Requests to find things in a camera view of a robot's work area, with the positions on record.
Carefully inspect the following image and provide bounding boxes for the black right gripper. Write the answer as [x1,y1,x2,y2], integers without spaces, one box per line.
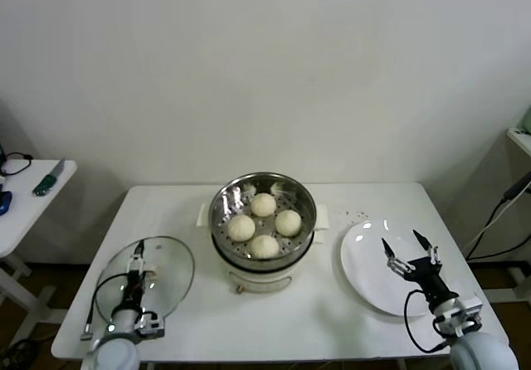
[380,229,456,305]

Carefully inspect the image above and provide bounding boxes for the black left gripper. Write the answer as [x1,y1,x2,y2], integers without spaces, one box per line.
[123,240,147,310]

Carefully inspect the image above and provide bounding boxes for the round glass pot lid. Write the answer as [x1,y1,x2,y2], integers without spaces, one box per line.
[94,236,196,330]

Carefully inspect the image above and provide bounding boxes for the white steamed baozi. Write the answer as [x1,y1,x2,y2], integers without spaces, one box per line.
[227,214,256,241]
[250,234,280,260]
[275,210,303,237]
[251,192,278,217]

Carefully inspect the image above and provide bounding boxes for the stainless steel steamer basket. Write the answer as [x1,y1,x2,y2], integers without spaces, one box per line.
[195,172,332,271]

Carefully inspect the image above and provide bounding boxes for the large white round plate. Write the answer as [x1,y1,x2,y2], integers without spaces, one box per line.
[340,219,447,317]

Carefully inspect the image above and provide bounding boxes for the white side table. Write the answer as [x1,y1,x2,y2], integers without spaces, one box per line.
[0,158,78,346]

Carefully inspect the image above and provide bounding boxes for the black power adapter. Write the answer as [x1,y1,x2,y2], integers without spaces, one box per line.
[502,174,531,201]

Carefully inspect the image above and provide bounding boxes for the white electric cooker pot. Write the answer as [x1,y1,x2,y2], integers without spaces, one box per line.
[210,228,327,295]

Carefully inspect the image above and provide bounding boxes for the white shelf board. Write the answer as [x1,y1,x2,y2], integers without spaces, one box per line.
[504,128,531,158]

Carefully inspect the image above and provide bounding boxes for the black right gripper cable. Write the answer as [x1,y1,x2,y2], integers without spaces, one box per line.
[402,289,451,353]

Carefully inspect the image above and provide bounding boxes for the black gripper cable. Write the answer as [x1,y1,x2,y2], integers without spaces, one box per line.
[80,273,134,341]
[402,289,451,353]

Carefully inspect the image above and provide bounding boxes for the white wall cable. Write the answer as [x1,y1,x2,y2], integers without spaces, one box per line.
[460,195,519,253]

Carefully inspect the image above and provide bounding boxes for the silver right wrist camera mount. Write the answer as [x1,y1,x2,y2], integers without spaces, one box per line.
[432,295,485,338]

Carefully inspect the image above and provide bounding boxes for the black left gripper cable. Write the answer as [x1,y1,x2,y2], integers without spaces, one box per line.
[80,273,134,341]

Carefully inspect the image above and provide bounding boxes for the black wall cable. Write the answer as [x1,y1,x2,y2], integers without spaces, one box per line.
[463,195,531,261]

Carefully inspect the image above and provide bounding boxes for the green handled knife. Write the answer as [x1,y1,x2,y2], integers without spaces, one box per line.
[32,158,66,197]

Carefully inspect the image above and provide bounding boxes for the black floor cable bundle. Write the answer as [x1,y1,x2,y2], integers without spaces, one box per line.
[0,336,41,370]

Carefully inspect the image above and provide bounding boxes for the thin black looped cable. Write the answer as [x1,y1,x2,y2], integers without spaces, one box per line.
[0,145,33,178]

